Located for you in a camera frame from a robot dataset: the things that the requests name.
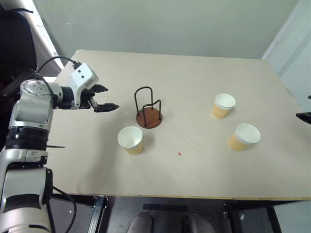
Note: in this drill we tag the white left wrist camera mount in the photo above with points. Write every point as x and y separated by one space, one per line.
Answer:
81 77

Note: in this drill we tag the black table frame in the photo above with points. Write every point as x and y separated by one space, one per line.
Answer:
170 211

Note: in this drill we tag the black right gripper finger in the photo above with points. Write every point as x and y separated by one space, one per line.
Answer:
304 118

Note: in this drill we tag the dark rounded robot foot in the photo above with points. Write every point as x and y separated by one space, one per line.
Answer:
141 222
198 223

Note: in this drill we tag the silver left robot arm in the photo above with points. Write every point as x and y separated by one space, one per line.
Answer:
29 106

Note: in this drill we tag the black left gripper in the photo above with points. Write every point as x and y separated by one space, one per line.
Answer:
86 99

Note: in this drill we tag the tan paper cup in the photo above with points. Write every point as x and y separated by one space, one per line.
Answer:
131 140
223 105
244 137

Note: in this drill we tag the black chair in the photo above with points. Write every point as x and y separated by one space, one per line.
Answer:
14 48

